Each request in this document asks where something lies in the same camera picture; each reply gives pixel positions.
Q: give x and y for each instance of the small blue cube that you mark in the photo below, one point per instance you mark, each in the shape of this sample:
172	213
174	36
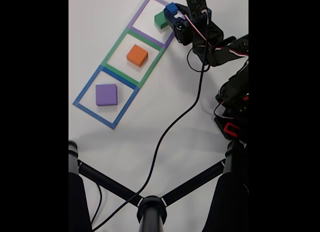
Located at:
171	8

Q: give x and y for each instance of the green cube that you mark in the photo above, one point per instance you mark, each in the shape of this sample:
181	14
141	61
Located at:
160	20

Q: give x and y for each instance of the orange cube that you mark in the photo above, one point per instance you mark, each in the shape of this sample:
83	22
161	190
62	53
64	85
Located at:
137	55

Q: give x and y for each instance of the large purple cube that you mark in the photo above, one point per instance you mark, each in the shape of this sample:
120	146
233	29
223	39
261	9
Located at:
106	94

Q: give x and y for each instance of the black tripod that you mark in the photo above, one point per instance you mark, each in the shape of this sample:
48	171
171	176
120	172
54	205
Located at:
151	212

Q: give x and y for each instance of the black camera box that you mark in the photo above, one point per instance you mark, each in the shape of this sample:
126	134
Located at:
198	5

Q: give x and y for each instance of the purple square frame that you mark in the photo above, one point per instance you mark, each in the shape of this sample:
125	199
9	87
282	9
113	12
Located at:
146	35

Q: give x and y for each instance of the green square frame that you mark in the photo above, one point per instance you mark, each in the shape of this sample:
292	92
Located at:
120	73

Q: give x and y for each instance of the blue square frame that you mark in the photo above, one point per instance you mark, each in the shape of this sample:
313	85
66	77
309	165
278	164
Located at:
92	112

